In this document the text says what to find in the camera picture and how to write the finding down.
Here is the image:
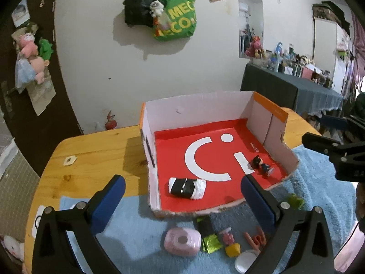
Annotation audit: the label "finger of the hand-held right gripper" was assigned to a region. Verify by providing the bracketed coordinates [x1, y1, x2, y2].
[319, 115, 365, 146]
[302, 132, 365, 164]

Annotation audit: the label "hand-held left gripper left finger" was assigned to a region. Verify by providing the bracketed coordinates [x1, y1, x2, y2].
[31, 174, 126, 274]

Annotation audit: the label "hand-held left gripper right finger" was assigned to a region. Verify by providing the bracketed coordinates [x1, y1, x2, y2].
[240, 174, 335, 274]

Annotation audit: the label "green fuzzy ball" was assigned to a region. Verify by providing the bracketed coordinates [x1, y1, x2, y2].
[287, 193, 305, 210]

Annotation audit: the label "small pink toy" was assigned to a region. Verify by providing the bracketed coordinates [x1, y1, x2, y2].
[219, 228, 235, 245]

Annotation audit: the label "small yellow piece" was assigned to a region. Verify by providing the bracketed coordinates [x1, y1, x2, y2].
[225, 243, 241, 257]

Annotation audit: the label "round clear white container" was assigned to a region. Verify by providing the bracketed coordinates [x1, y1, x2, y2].
[235, 250, 261, 273]

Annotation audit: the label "pink round mini camera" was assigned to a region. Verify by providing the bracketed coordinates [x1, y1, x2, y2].
[164, 228, 202, 257]

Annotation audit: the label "cardboard box with red inside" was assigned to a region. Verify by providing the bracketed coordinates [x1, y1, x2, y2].
[140, 91, 300, 220]

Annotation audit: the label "dark-haired toy figurine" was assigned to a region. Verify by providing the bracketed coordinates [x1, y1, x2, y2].
[251, 155, 275, 177]

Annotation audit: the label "light blue towel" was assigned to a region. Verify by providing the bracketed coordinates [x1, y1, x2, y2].
[58, 144, 360, 274]

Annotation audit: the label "orange hair clip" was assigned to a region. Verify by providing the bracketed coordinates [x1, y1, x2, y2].
[244, 227, 267, 252]

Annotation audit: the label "black and green packet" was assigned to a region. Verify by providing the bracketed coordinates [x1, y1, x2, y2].
[195, 216, 223, 254]

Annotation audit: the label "table with dark cloth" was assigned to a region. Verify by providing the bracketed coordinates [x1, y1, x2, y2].
[240, 63, 344, 117]

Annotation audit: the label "row of small desk items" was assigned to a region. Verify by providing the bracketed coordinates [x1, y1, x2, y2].
[264, 42, 335, 87]

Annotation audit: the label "white cabinet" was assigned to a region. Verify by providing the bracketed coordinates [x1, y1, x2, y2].
[313, 17, 351, 95]

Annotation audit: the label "black and white rolled socks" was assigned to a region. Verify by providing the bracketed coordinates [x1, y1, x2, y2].
[168, 177, 206, 201]

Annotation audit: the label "white remote control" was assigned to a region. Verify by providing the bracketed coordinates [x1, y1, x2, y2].
[33, 205, 46, 237]

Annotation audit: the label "red round ornament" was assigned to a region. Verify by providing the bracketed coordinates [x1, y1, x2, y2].
[105, 111, 118, 130]

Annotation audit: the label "pink curtain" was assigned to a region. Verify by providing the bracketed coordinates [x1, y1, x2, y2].
[351, 14, 365, 92]

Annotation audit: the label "dark brown door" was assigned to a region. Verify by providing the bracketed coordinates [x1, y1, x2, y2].
[0, 0, 83, 177]

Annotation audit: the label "pink bunny plush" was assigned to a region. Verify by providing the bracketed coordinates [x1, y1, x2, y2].
[246, 36, 264, 59]

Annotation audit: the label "white and pink plush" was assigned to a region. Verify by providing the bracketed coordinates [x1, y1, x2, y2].
[0, 234, 25, 263]

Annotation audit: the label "dark boxes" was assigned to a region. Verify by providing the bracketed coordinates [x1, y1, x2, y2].
[312, 1, 350, 29]

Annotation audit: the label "brown paper bag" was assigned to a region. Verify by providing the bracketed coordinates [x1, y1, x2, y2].
[27, 80, 56, 116]

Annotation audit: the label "pink doll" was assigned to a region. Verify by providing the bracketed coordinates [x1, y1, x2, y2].
[30, 56, 50, 84]

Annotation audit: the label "pale blue plastic bag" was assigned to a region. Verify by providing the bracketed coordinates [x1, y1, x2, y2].
[14, 55, 36, 89]

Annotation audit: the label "green plush toy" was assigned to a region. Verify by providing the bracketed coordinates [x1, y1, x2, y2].
[38, 38, 53, 60]

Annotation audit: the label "pink plush toy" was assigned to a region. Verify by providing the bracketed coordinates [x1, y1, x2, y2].
[18, 33, 39, 58]

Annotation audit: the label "green shopping bag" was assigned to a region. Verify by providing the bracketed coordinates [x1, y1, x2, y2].
[152, 0, 198, 42]

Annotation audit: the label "black bag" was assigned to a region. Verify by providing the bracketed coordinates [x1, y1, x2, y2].
[123, 0, 157, 28]

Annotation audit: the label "small white plush toy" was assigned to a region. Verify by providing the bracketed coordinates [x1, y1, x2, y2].
[150, 0, 165, 18]

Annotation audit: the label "white box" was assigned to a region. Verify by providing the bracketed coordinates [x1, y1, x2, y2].
[11, 0, 30, 26]

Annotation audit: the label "tall wall mirror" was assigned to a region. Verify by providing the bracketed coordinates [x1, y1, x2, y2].
[237, 0, 264, 59]

